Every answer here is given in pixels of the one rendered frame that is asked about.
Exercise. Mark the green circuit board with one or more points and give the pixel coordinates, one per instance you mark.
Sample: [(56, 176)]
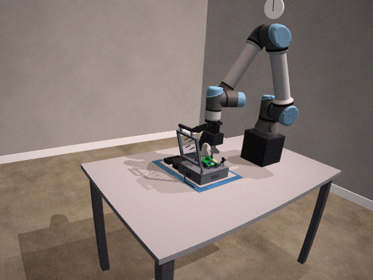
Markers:
[(209, 161)]

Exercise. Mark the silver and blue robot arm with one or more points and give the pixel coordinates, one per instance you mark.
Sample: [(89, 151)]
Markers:
[(278, 108)]

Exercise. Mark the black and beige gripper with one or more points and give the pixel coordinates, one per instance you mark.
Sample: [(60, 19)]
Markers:
[(211, 136)]

